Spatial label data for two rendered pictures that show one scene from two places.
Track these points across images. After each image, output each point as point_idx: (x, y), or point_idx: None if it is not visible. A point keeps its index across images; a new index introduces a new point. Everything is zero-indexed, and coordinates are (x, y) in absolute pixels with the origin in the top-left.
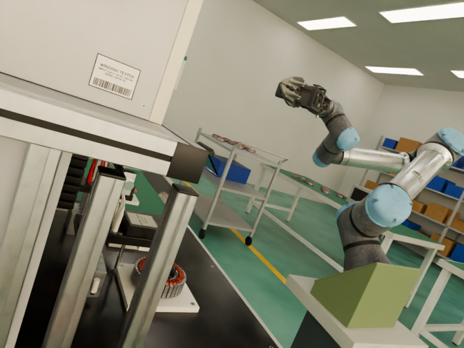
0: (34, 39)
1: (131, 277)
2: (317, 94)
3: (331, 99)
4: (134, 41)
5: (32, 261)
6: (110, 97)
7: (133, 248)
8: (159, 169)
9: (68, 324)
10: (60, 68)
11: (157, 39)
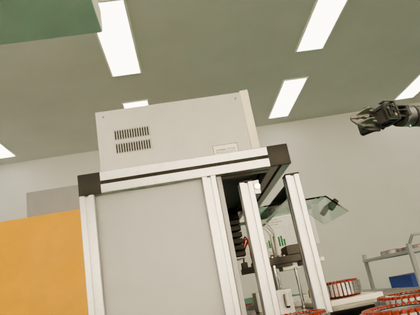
0: (184, 155)
1: None
2: (387, 107)
3: (409, 105)
4: (225, 130)
5: (229, 240)
6: None
7: None
8: (264, 164)
9: (268, 283)
10: None
11: (236, 123)
